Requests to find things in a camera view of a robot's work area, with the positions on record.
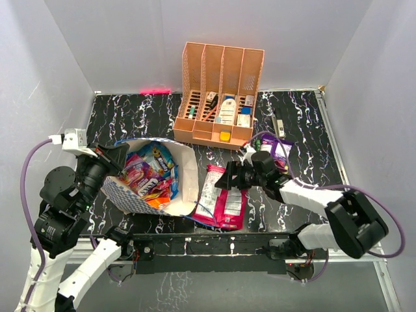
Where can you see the pink snack packet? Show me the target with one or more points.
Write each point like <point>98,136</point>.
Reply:
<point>217,207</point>

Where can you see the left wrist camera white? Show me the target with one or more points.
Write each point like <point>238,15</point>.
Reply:
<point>75,142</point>

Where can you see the purple snack packet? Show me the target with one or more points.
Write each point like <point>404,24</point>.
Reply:
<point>279,150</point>

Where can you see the peach desk organizer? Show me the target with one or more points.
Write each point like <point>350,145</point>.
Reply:
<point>210,74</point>

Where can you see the orange snack packet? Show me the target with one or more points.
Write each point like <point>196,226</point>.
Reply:
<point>158,202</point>

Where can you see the black grey stapler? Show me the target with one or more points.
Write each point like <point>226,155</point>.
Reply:
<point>278,125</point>

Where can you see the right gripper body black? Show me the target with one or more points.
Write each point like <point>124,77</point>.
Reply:
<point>249,177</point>

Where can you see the green white glue stick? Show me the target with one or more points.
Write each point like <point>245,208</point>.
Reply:
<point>191,112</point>

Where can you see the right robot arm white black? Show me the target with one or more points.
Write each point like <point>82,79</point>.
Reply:
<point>284,189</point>

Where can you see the colourful candy packet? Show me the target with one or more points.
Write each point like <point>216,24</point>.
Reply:
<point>158,157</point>

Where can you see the white label bottle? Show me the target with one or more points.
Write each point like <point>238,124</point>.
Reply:
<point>227,112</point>

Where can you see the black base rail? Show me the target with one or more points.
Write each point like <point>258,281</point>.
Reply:
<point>222,252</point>

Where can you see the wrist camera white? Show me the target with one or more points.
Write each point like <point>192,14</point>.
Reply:
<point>75,142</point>
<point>247,152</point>

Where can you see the white small box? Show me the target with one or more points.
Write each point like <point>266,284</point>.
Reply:
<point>243,120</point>

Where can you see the red pen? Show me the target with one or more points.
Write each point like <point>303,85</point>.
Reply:
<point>212,112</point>

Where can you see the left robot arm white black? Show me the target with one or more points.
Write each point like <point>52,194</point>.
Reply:
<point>66,196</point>

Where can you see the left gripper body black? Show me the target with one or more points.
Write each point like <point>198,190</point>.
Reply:
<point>95,171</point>

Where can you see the pink marker strip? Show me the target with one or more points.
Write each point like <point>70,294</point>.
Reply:
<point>155,91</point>

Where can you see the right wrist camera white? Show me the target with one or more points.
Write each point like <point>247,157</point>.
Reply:
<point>247,152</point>

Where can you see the green snack packet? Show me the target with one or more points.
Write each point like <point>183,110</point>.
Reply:
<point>258,144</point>

